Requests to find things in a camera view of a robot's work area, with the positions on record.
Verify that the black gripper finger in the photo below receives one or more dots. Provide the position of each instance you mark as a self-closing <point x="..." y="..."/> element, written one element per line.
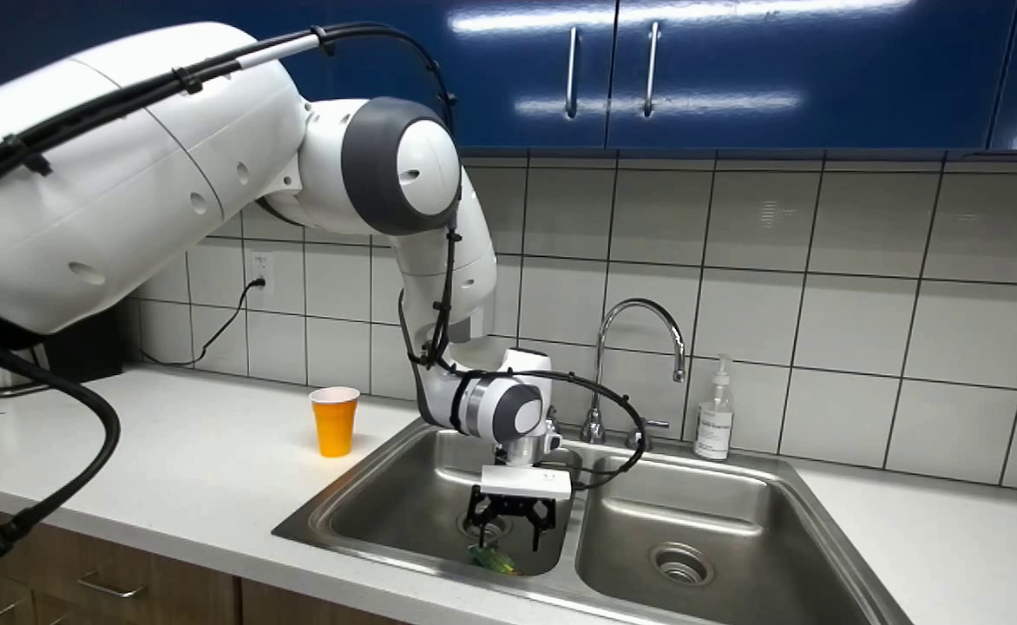
<point x="478" y="528"/>
<point x="543" y="528"/>

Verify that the wooden drawer front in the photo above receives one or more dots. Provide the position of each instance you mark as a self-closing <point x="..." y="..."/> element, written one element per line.
<point x="160" y="592"/>

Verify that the clear pump soap bottle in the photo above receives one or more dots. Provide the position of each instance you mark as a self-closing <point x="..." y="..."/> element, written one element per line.
<point x="717" y="430"/>

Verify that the white wall outlet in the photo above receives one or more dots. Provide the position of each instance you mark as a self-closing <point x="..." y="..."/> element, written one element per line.
<point x="263" y="268"/>

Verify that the black coffee maker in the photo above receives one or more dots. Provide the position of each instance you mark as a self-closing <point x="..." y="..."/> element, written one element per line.
<point x="93" y="350"/>

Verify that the sink drain strainer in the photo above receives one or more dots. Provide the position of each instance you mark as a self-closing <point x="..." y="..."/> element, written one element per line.
<point x="686" y="563"/>

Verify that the green granola bar packet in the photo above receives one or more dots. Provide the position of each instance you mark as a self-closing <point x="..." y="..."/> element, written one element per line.
<point x="493" y="563"/>

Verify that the wooden cabinet front panel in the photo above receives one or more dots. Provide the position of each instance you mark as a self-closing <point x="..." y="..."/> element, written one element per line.
<point x="310" y="610"/>

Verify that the stainless steel double sink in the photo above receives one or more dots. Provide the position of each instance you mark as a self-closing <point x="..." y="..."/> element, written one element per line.
<point x="648" y="507"/>

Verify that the chrome gooseneck faucet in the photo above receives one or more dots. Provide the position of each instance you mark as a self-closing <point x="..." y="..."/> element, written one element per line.
<point x="591" y="431"/>

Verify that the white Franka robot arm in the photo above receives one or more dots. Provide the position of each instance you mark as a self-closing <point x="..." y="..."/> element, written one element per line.
<point x="126" y="195"/>

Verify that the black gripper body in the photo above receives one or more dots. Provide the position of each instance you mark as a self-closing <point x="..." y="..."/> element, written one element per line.
<point x="514" y="513"/>

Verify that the orange paper cup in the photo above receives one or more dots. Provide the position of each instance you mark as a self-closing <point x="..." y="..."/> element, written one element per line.
<point x="335" y="430"/>

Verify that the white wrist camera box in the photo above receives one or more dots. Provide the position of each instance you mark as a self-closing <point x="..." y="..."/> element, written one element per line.
<point x="525" y="483"/>

